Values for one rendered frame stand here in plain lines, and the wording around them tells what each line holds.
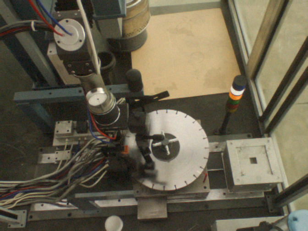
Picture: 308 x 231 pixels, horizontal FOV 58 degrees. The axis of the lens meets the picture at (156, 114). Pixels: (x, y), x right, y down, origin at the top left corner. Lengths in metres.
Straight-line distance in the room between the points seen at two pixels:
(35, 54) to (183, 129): 0.74
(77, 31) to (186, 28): 1.20
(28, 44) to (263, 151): 1.07
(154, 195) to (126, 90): 0.43
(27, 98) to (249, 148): 0.90
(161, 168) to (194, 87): 0.55
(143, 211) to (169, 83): 0.66
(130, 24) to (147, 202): 0.83
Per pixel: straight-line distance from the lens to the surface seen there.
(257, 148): 1.18
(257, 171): 1.15
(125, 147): 1.09
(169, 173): 1.05
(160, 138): 0.80
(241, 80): 1.00
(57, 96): 1.17
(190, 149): 1.08
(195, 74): 1.50
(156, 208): 1.15
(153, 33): 1.69
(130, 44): 1.57
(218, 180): 1.26
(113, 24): 0.99
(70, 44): 0.57
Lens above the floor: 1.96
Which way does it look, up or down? 61 degrees down
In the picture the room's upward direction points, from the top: 7 degrees counter-clockwise
